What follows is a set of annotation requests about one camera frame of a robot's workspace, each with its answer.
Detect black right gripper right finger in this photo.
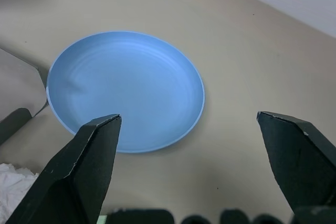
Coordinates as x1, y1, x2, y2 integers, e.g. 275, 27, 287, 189
256, 111, 336, 209

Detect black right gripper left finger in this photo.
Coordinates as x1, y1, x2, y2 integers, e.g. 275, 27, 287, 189
5, 113, 122, 224

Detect white paper ball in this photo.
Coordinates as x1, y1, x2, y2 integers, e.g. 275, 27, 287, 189
0, 163, 40, 221

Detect blue round plate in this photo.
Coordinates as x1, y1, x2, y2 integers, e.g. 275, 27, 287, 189
46, 30, 206, 154

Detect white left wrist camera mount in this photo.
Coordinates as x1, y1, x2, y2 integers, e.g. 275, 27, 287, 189
0, 47, 49, 117

